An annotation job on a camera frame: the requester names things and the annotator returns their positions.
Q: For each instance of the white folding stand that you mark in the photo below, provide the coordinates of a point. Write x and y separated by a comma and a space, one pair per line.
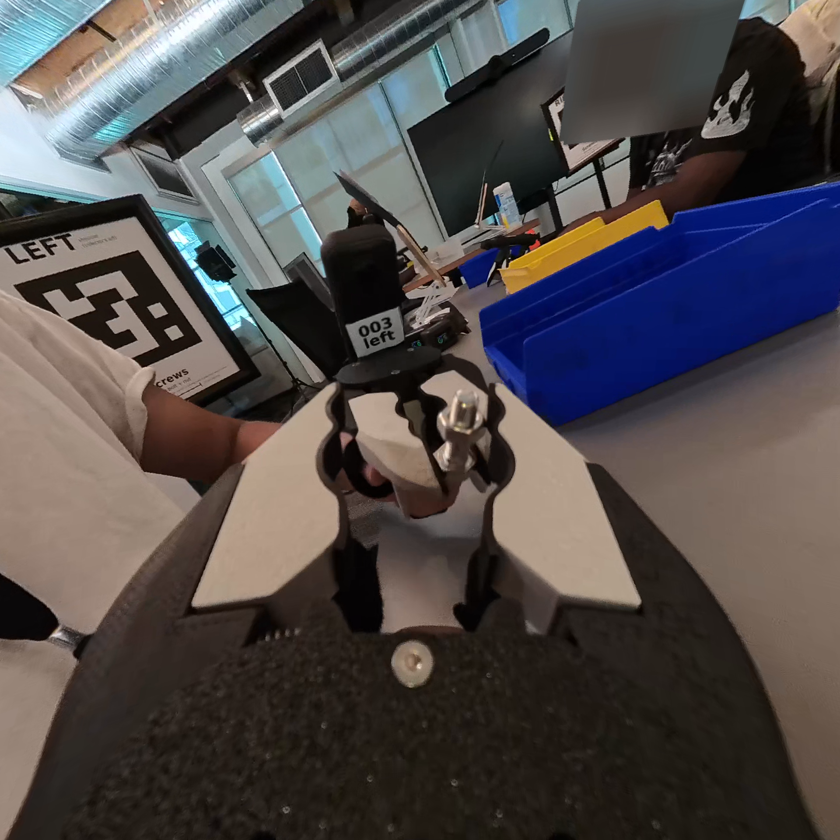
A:
433, 305

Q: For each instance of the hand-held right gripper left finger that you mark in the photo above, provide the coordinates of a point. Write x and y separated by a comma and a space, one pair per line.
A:
269, 525

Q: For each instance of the black video bar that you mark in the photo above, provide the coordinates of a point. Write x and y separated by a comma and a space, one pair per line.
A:
499, 62

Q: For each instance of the grey desk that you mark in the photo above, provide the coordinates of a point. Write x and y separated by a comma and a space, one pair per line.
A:
722, 525

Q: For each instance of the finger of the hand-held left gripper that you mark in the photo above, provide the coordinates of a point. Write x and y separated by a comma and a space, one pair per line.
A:
394, 446
481, 456

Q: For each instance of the framed marker poster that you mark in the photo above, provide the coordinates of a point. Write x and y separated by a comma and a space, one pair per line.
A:
590, 154
131, 295

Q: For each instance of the black badge reel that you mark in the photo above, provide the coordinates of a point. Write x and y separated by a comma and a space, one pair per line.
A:
26, 613

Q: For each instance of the small tilted black screen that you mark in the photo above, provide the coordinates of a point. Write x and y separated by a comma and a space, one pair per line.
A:
367, 197

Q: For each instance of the person's left forearm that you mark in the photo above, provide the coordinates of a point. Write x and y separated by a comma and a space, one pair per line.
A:
210, 433

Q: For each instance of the blue plastic bin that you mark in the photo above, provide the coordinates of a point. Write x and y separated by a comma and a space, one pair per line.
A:
656, 328

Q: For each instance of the silver air duct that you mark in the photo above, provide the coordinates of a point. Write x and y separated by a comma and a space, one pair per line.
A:
164, 72
367, 52
39, 33

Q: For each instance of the cream jacket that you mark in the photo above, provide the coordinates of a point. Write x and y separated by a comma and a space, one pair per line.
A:
817, 39

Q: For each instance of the small black device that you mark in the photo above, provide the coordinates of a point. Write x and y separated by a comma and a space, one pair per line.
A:
439, 331

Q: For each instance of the large black screen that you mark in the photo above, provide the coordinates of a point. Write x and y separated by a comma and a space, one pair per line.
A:
472, 164

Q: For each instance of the silver hex nut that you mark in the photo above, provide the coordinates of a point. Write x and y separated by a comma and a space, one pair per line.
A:
463, 425

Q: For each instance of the person's white shirt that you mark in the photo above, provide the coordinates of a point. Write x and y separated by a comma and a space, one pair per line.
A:
59, 492

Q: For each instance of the person's left hand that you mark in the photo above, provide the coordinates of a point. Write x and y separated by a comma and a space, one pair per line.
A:
375, 476

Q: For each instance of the black studio light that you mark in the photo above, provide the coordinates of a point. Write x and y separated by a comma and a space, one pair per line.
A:
215, 260

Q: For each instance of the white air vent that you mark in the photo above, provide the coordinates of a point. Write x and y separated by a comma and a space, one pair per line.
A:
300, 79

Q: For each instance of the yellow plastic bin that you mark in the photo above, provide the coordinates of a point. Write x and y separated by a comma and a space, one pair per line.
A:
577, 249

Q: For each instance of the black chair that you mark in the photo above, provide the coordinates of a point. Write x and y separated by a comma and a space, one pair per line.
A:
295, 321

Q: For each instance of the small blue bin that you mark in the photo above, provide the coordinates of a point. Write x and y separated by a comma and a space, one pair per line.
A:
476, 269

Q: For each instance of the silver hex bolt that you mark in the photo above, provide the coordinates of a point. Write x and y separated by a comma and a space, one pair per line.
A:
459, 433

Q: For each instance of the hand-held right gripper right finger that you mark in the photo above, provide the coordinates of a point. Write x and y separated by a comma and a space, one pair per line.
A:
564, 525

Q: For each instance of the white wipes canister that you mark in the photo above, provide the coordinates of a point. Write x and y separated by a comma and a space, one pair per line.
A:
506, 205

